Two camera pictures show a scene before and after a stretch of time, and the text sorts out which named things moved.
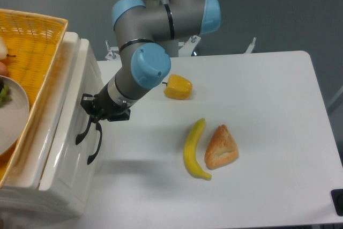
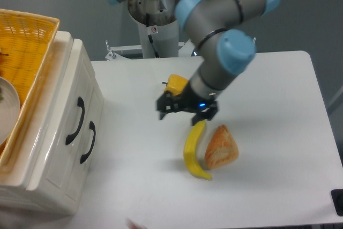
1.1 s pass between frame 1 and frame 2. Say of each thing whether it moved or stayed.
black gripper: moved
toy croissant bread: stayed
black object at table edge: stayed
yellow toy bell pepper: stayed
